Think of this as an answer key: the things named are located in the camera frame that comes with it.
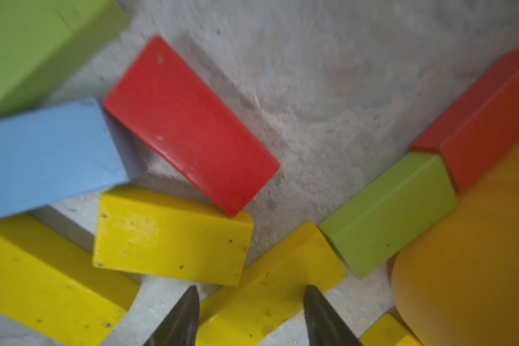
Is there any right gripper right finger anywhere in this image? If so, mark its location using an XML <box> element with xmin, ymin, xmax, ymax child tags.
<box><xmin>304</xmin><ymin>285</ymin><xmax>362</xmax><ymax>346</ymax></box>

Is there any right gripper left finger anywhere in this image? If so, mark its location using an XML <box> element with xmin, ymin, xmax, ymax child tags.
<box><xmin>144</xmin><ymin>285</ymin><xmax>200</xmax><ymax>346</ymax></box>

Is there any yellow long diagonal block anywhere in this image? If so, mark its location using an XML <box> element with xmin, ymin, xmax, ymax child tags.
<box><xmin>195</xmin><ymin>221</ymin><xmax>347</xmax><ymax>345</ymax></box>

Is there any yellow plastic bin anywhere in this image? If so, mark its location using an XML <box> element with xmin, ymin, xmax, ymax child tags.
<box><xmin>391</xmin><ymin>145</ymin><xmax>519</xmax><ymax>345</ymax></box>

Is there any yellow small block in cluster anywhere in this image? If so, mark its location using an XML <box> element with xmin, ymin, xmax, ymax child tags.
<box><xmin>92</xmin><ymin>185</ymin><xmax>254</xmax><ymax>286</ymax></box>

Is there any green block beside bin left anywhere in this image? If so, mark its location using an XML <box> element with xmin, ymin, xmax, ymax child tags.
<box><xmin>319</xmin><ymin>152</ymin><xmax>458</xmax><ymax>280</ymax></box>

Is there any yellow small block lower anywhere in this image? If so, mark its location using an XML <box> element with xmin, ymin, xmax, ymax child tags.
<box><xmin>0</xmin><ymin>214</ymin><xmax>139</xmax><ymax>345</ymax></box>

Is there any blue block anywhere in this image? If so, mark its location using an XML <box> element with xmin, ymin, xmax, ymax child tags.
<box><xmin>0</xmin><ymin>97</ymin><xmax>142</xmax><ymax>219</ymax></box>

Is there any red block in cluster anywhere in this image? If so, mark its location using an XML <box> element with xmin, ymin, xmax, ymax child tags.
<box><xmin>102</xmin><ymin>35</ymin><xmax>281</xmax><ymax>216</ymax></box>

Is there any red block near bin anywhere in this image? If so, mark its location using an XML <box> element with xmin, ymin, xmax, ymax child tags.
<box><xmin>411</xmin><ymin>49</ymin><xmax>519</xmax><ymax>193</ymax></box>

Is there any green block in cluster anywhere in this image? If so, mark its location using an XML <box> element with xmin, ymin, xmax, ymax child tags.
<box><xmin>0</xmin><ymin>1</ymin><xmax>129</xmax><ymax>118</ymax></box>

